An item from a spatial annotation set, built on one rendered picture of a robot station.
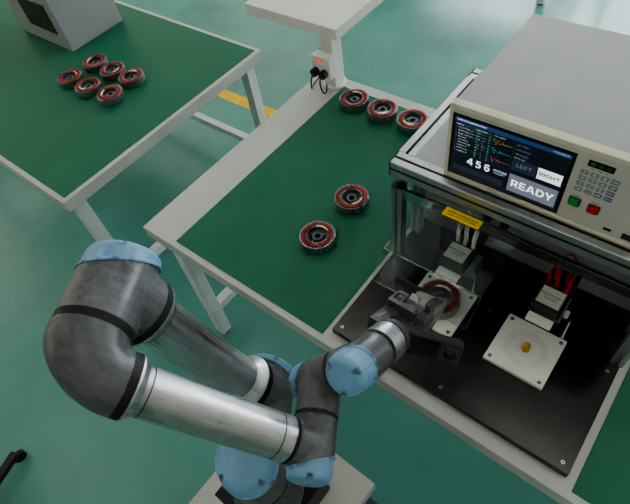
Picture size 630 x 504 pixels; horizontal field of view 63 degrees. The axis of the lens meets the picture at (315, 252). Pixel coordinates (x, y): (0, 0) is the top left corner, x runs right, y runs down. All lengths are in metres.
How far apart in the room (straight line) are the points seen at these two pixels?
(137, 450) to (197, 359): 1.42
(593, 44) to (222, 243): 1.14
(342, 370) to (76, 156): 1.66
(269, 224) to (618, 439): 1.11
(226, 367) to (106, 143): 1.47
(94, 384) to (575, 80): 1.05
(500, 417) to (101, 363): 0.92
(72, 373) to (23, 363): 2.01
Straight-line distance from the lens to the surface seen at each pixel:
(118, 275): 0.79
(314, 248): 1.57
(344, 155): 1.88
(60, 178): 2.21
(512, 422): 1.34
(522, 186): 1.20
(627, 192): 1.12
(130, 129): 2.28
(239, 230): 1.71
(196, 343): 0.90
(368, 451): 2.09
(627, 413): 1.45
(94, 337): 0.75
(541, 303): 1.32
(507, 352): 1.40
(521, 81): 1.22
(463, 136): 1.18
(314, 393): 0.91
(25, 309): 2.95
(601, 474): 1.38
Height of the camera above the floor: 2.01
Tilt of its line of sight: 52 degrees down
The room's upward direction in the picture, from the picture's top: 12 degrees counter-clockwise
